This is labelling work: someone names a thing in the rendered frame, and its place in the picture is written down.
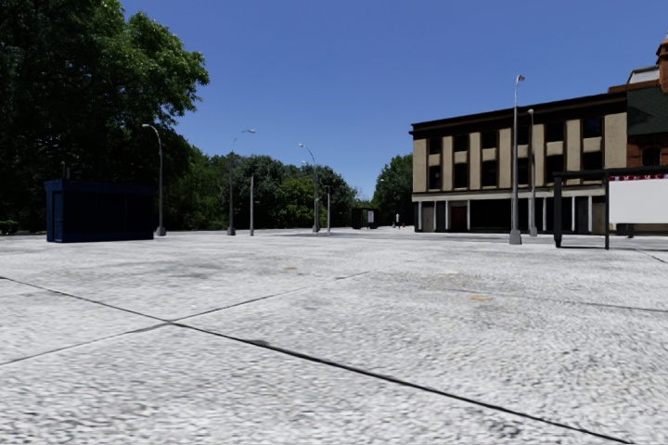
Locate black bus shelter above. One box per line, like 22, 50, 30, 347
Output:
552, 163, 668, 253
350, 207, 380, 230

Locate grey street lamp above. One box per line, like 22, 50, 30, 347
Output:
508, 74, 526, 246
226, 129, 257, 237
299, 143, 321, 234
141, 123, 168, 237
527, 108, 539, 238

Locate tree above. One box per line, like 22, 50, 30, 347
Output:
371, 153, 414, 226

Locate blue booth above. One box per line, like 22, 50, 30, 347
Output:
44, 178, 156, 244

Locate pale concrete building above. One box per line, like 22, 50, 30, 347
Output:
408, 92, 629, 235

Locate trees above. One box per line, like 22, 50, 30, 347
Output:
0, 0, 363, 235

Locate red brick building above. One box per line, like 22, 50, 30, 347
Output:
608, 29, 668, 237

